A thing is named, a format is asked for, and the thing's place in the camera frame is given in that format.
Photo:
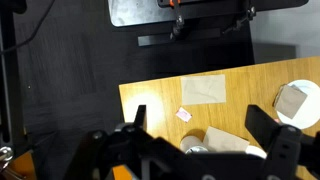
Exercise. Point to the white plate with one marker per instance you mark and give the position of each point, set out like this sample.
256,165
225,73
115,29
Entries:
308,110
256,151

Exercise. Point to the robot mounting base plate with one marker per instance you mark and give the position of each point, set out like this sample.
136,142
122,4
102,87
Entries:
140,11

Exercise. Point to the black metal frame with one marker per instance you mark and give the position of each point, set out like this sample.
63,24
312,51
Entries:
10,83

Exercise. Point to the brown paper napkin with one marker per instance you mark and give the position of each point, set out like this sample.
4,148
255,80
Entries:
203,89
289,101
225,140

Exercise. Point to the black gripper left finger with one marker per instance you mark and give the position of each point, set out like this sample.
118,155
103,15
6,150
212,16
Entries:
141,116

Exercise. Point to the chrome metal fitting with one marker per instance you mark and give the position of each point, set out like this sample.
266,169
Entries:
5,155

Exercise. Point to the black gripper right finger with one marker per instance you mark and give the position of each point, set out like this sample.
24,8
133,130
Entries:
263,123

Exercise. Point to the pink sugar packet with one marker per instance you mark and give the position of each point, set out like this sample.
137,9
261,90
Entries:
183,114

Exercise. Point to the flat metal bar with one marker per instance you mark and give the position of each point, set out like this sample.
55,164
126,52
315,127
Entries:
180,36

